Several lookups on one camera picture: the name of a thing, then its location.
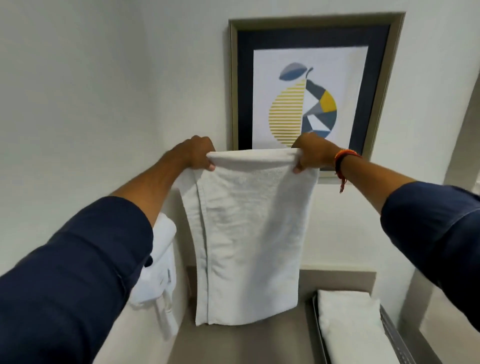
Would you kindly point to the person's left hand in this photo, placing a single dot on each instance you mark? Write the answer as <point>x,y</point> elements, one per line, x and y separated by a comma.
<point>192,150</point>

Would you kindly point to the white wall-mounted hair dryer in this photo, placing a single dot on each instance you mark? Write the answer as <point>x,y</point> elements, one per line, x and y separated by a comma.
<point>157,270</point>

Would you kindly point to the framed pear picture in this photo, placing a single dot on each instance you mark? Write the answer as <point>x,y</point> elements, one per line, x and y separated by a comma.
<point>318,86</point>

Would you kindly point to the grey metal tray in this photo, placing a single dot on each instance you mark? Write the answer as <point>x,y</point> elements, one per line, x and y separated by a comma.
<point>390,337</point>

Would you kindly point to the person's right hand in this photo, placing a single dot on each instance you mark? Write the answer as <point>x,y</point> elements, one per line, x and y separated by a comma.
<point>315,152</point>

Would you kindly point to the folded white towel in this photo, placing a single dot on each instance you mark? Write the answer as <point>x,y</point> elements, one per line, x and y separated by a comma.
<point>350,326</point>

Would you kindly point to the person's right forearm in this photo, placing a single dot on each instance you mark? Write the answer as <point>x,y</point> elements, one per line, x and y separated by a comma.
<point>412,215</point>

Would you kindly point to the orange thread wristband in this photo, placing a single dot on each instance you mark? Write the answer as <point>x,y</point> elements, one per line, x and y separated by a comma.
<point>343,161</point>

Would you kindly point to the person's right thumb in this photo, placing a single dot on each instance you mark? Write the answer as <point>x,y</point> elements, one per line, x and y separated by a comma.
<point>299,164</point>

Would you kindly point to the person's left thumb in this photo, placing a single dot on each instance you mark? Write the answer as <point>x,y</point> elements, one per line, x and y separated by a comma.
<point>210,162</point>

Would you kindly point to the white towel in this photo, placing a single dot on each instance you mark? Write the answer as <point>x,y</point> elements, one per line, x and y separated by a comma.
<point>350,326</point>
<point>247,232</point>

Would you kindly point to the person's left forearm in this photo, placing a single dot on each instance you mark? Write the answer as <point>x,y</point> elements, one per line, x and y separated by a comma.
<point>71,268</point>

